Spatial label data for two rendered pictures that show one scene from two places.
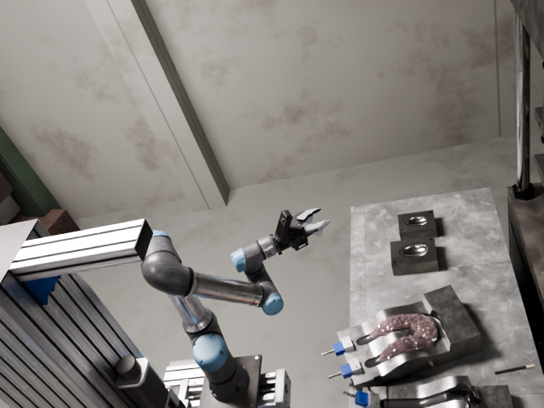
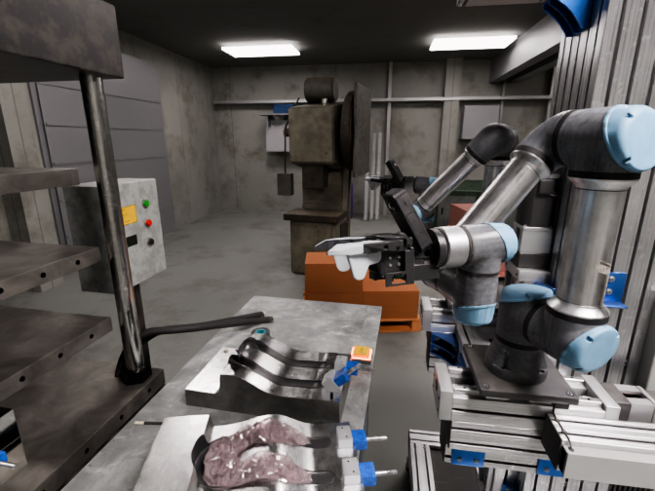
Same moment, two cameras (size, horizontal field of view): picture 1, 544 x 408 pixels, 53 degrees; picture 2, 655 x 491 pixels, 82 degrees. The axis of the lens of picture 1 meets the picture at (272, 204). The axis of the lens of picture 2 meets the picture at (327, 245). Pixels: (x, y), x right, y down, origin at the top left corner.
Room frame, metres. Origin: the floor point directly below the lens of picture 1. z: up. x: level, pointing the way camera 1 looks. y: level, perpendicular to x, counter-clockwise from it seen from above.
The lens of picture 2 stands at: (2.03, -0.24, 1.62)
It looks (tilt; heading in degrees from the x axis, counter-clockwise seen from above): 16 degrees down; 171
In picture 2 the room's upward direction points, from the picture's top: straight up
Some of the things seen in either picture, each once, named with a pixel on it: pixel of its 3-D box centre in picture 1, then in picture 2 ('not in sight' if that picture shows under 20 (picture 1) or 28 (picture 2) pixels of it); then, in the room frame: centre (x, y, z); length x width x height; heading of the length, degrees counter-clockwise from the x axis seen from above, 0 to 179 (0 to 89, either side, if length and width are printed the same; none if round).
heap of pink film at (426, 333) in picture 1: (403, 332); (257, 449); (1.27, -0.29, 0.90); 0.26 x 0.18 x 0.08; 87
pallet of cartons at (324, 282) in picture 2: not in sight; (358, 283); (-1.21, 0.55, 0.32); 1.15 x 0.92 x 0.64; 74
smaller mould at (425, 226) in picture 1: (417, 225); not in sight; (1.85, -0.61, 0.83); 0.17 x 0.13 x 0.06; 70
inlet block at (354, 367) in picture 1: (344, 371); (362, 439); (1.23, -0.02, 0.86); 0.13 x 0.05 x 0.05; 87
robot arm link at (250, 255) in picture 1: (248, 257); (481, 245); (1.41, 0.15, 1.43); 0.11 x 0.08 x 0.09; 98
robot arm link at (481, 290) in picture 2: (258, 278); (469, 290); (1.39, 0.14, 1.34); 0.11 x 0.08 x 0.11; 8
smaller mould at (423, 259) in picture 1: (414, 256); not in sight; (1.67, -0.52, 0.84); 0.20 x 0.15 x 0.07; 70
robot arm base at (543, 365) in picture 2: (225, 376); (517, 351); (1.24, 0.39, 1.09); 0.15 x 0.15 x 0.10
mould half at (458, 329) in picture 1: (405, 337); (256, 467); (1.28, -0.30, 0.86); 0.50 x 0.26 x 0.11; 87
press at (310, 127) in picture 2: not in sight; (323, 177); (-2.64, 0.44, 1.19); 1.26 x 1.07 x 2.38; 161
